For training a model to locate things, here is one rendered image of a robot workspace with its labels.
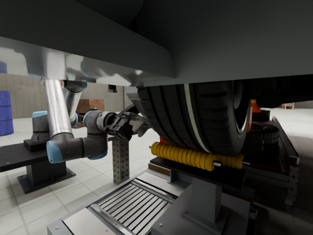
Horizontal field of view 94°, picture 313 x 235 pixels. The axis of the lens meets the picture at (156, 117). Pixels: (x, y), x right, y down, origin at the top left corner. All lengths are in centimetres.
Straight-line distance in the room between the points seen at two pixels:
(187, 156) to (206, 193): 20
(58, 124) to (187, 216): 68
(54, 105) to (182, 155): 65
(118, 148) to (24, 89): 701
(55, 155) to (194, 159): 51
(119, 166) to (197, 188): 77
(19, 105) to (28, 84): 93
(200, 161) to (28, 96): 779
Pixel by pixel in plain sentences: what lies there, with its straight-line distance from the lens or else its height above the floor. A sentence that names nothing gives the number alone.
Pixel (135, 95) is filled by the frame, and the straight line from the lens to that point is 48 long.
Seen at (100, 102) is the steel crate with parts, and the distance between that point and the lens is 767.
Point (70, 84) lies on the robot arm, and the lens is 112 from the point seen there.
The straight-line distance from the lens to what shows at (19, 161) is 139.
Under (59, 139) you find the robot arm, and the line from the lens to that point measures 71.
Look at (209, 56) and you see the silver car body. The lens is 17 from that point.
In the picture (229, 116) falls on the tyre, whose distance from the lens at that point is 36.
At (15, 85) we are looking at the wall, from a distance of 799.
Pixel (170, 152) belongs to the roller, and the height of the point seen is 52.
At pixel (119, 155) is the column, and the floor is 27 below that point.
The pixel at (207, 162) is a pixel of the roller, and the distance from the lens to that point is 51.
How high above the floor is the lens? 71
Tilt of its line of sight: 7 degrees down
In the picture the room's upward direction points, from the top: straight up
